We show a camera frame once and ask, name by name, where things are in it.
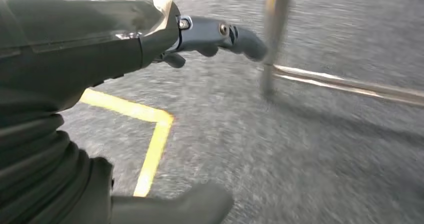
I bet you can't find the stainless steel workbench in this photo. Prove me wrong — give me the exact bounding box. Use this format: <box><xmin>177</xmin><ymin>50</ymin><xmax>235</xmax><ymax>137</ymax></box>
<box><xmin>259</xmin><ymin>0</ymin><xmax>424</xmax><ymax>108</ymax></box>

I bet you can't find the yellow floor tape square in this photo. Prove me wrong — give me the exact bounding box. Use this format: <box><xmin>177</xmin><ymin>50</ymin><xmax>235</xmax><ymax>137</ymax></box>
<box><xmin>79</xmin><ymin>88</ymin><xmax>175</xmax><ymax>197</ymax></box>

